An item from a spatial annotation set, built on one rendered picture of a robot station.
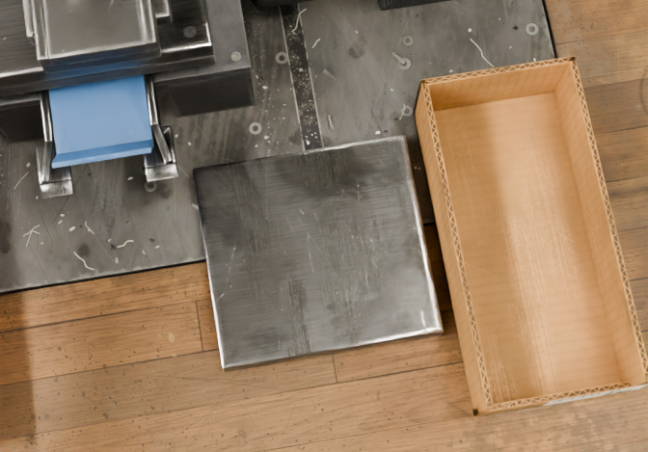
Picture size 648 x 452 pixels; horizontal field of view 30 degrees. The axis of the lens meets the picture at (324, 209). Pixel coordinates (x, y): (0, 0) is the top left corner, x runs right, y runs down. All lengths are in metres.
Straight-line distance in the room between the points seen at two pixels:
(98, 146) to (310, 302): 0.20
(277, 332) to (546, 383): 0.21
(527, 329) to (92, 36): 0.40
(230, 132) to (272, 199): 0.07
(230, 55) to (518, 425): 0.35
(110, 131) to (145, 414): 0.22
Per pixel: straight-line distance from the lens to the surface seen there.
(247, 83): 0.94
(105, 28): 0.83
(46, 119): 0.91
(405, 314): 0.92
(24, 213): 0.99
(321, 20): 1.01
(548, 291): 0.96
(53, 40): 0.83
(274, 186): 0.95
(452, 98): 0.96
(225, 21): 0.92
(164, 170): 0.89
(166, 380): 0.94
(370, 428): 0.93
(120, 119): 0.90
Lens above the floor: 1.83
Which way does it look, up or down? 75 degrees down
